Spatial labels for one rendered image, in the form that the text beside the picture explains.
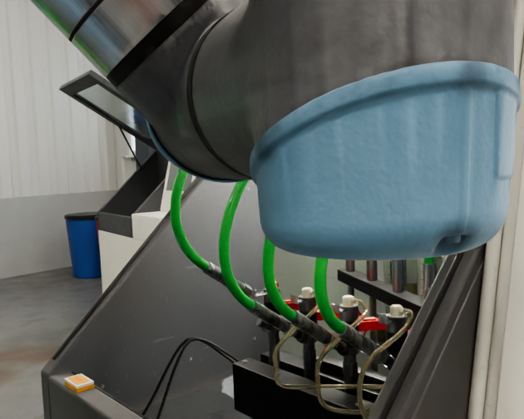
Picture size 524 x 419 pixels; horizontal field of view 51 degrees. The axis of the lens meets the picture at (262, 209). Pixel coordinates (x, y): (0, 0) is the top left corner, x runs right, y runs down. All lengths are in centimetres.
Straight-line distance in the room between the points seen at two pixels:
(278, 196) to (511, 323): 54
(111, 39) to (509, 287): 53
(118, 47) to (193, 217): 94
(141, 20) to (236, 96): 8
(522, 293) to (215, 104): 52
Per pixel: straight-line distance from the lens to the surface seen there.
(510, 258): 68
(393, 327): 74
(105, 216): 467
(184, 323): 120
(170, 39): 25
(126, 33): 25
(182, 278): 117
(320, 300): 63
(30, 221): 776
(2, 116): 768
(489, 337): 69
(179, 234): 78
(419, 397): 62
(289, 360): 95
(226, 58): 19
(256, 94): 16
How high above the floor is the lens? 131
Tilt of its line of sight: 5 degrees down
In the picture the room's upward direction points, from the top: 2 degrees counter-clockwise
